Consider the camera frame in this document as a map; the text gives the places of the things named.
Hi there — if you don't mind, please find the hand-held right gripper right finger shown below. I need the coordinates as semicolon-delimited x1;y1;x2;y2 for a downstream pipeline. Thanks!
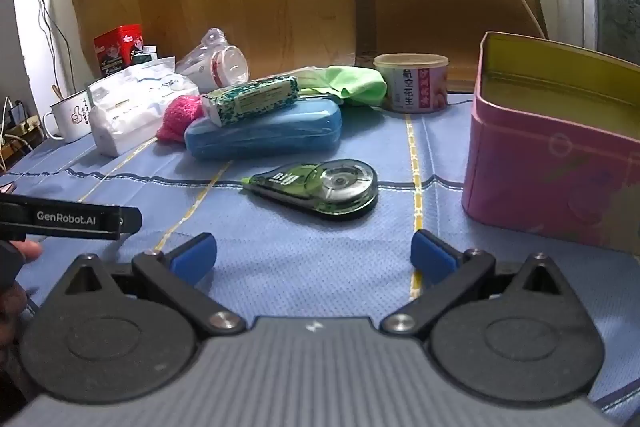
382;229;574;336

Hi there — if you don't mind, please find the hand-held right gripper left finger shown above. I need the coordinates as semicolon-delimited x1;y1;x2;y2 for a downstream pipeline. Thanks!
64;232;247;338

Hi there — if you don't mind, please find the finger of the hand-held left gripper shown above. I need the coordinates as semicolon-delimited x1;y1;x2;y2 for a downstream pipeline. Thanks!
0;194;143;241

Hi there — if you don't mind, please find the pink tin box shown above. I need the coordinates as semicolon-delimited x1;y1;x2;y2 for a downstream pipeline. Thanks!
461;32;640;254

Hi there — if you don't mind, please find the green cloth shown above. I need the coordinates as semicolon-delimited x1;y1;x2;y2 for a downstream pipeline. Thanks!
295;66;389;106

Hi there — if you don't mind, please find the person's left hand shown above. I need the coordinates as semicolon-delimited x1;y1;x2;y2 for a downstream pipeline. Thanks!
0;240;44;346

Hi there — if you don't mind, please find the white enamel mug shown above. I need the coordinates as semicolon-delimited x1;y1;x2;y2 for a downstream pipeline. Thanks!
42;89;94;144

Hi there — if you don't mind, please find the green correction tape dispenser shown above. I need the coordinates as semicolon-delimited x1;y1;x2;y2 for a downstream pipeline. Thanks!
241;159;379;222

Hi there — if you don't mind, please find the white plastic pack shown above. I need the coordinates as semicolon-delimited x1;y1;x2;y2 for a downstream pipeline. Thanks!
88;57;201;156

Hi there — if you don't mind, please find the pink fuzzy cloth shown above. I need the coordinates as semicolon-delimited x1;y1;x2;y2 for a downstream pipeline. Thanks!
156;95;206;142

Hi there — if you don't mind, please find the blue glasses case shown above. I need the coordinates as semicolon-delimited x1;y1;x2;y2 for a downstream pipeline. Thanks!
184;99;343;160

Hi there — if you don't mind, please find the green patterned tissue packet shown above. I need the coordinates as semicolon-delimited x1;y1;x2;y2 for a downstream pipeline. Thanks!
201;76;300;126

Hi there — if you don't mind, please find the round food can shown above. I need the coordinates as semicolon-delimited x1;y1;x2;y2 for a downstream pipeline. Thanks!
374;53;449;114

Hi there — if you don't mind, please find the red tin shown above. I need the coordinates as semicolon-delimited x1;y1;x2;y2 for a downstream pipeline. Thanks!
93;24;144;78

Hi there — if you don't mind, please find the clear plastic bag with cup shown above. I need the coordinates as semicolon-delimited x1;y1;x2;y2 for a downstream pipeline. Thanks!
175;28;249;94

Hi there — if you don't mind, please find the brown chair back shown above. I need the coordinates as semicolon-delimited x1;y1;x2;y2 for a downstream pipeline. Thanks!
353;0;548;94

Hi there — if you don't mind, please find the black wall cable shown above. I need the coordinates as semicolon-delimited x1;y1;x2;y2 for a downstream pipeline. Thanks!
12;0;76;92

